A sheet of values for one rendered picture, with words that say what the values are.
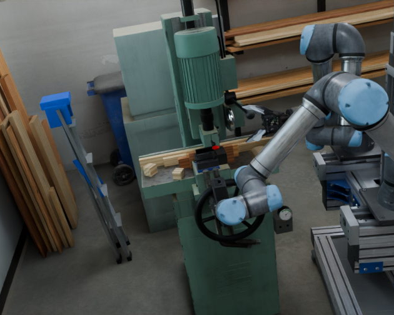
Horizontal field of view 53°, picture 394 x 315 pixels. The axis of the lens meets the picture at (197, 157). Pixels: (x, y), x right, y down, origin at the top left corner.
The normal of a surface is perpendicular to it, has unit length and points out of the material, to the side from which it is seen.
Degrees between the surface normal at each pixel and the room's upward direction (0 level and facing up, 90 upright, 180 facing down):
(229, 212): 59
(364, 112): 84
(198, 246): 90
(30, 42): 90
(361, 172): 0
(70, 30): 90
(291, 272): 0
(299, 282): 0
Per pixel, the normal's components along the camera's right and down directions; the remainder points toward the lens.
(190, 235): 0.14, 0.40
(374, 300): -0.15, -0.89
